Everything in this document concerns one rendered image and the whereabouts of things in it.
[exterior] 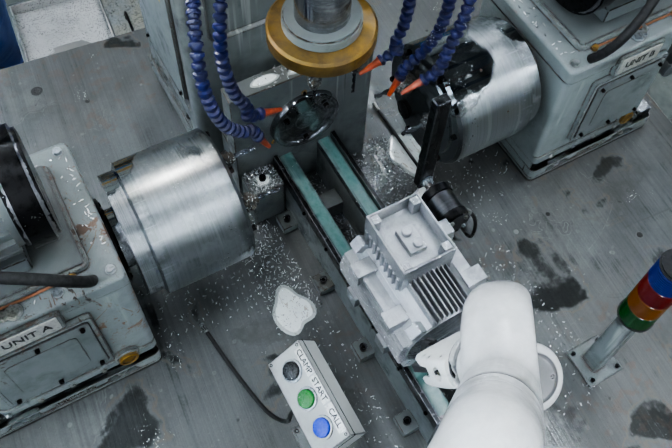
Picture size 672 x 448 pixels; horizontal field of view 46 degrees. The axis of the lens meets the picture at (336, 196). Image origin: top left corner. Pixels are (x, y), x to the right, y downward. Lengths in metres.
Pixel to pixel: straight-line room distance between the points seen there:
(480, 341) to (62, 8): 2.10
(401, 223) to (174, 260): 0.38
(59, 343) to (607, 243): 1.11
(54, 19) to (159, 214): 1.49
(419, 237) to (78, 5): 1.72
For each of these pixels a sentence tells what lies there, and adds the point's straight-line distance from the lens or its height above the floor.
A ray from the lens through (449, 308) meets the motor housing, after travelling 1.30.
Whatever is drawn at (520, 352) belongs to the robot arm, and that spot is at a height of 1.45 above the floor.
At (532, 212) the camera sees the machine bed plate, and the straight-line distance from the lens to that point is 1.77.
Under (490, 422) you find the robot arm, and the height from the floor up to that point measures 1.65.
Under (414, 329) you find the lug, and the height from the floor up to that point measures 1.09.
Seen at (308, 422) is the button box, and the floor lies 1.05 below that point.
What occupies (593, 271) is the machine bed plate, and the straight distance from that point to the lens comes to 1.74.
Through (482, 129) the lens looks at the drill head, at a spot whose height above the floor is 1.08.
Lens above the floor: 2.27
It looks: 59 degrees down
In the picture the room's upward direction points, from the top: 4 degrees clockwise
